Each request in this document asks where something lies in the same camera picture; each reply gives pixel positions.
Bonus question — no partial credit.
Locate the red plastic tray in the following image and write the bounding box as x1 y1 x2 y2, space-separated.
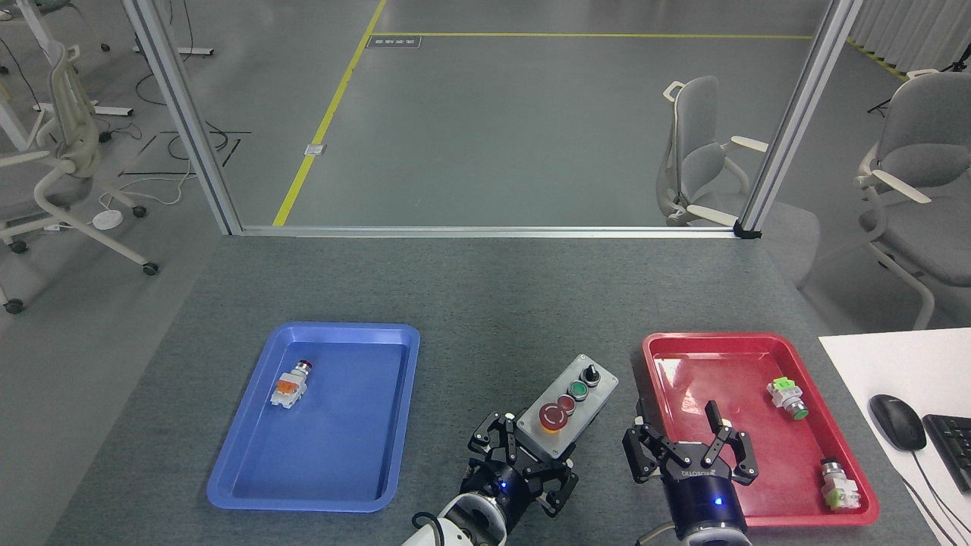
642 331 881 528

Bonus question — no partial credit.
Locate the green push button switch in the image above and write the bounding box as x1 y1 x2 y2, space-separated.
766 376 810 422

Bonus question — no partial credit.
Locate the grey office chair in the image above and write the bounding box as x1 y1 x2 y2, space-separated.
853 70 971 331
655 74 771 228

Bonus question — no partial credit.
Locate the blue plastic tray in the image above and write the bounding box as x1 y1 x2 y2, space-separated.
206 322 421 513

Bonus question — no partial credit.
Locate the silver push button green block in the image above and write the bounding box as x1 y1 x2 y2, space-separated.
819 457 863 512

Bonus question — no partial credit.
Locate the white desk leg base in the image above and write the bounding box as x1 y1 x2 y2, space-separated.
15 0 134 118

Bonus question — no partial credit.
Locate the black mouse cable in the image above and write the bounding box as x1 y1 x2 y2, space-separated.
894 447 968 546

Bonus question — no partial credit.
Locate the silver aluminium post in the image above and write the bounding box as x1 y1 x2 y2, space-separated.
121 0 244 237
734 0 864 237

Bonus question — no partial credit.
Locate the white mesh office chair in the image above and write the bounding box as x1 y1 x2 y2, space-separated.
0 42 161 315

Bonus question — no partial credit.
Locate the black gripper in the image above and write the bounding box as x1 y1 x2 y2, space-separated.
460 411 580 533
621 397 760 542

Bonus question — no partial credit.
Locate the grey control box with buttons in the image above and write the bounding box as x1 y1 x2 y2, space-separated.
515 353 620 463

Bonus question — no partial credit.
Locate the black computer mouse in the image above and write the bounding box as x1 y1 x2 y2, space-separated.
869 394 928 453

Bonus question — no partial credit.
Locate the silver aluminium crossbar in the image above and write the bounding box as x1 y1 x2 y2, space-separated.
239 224 740 240

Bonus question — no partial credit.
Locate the white desk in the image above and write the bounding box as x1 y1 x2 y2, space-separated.
818 328 971 546

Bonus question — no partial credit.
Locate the red push button orange block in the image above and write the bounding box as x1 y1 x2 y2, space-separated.
270 359 315 413

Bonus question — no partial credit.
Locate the black keyboard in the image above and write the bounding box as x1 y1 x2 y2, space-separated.
922 413 971 494

